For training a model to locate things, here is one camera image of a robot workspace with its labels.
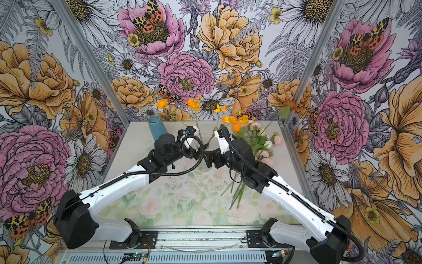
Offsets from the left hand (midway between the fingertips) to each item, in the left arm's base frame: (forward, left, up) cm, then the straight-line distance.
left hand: (199, 141), depth 77 cm
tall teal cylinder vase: (+18, +26, -9) cm, 32 cm away
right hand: (-7, -6, +2) cm, 10 cm away
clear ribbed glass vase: (+1, -1, -25) cm, 25 cm away
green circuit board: (-41, +28, -27) cm, 56 cm away
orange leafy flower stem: (+33, -52, -12) cm, 63 cm away
